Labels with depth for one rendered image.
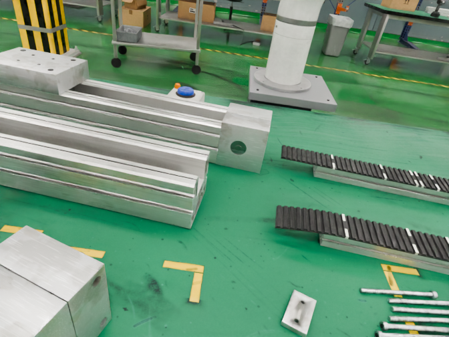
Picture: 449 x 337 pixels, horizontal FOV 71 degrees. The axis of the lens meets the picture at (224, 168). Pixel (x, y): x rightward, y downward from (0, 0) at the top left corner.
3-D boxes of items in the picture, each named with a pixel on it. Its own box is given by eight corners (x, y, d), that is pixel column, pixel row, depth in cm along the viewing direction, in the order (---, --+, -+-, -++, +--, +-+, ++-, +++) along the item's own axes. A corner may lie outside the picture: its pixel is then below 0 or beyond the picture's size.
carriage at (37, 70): (91, 89, 71) (87, 59, 67) (61, 108, 62) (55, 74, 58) (26, 77, 72) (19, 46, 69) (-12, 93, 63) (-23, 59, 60)
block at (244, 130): (264, 144, 73) (272, 105, 67) (259, 173, 62) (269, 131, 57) (226, 136, 73) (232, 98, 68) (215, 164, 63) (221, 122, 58)
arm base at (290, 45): (256, 68, 113) (266, 11, 102) (309, 77, 111) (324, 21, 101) (250, 85, 97) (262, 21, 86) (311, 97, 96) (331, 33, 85)
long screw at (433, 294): (431, 293, 43) (435, 289, 43) (435, 300, 43) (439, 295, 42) (357, 289, 43) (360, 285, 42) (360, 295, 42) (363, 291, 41)
